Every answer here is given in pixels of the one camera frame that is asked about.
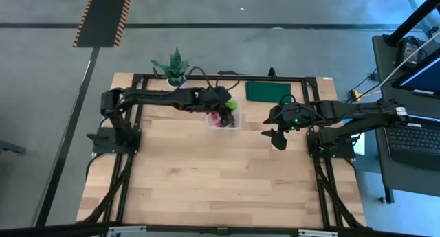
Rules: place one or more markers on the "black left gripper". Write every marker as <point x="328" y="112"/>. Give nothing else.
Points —
<point x="218" y="99"/>

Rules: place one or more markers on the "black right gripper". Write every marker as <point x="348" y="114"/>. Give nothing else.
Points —
<point x="292" y="116"/>

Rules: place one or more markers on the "green starfruit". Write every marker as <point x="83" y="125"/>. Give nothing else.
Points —
<point x="233" y="104"/>

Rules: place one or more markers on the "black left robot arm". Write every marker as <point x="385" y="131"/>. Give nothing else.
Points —
<point x="154" y="98"/>

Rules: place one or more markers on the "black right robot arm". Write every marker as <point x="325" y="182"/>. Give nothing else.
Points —
<point x="354" y="113"/>

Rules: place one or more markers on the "clear plastic tupperware container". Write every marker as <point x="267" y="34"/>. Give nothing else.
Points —
<point x="210" y="125"/>

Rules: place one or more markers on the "dark green cloth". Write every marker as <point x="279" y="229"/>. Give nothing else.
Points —
<point x="268" y="92"/>

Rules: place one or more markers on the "white plant pot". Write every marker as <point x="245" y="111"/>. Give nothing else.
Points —
<point x="172" y="83"/>

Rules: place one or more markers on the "green potted plant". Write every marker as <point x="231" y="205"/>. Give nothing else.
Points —
<point x="176" y="67"/>

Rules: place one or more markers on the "yellow plug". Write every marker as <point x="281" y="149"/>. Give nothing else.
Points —
<point x="357" y="94"/>

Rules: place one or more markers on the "dark grey desk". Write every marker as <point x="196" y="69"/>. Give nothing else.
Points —
<point x="405" y="182"/>

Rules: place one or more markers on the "black power adapter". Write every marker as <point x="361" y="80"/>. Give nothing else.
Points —
<point x="409" y="49"/>

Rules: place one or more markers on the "black computer monitor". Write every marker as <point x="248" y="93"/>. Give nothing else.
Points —
<point x="426" y="79"/>

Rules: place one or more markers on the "black orange striped floor mat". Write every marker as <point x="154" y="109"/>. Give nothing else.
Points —
<point x="103" y="17"/>

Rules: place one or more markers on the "black metal pole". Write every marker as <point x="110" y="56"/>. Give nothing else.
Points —
<point x="412" y="19"/>

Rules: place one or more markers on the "grey floor object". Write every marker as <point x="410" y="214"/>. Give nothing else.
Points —
<point x="10" y="147"/>

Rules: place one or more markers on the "black metal table frame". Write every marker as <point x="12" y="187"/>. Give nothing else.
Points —
<point x="295" y="78"/>

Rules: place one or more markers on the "black camera rail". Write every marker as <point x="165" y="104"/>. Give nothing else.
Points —
<point x="51" y="230"/>

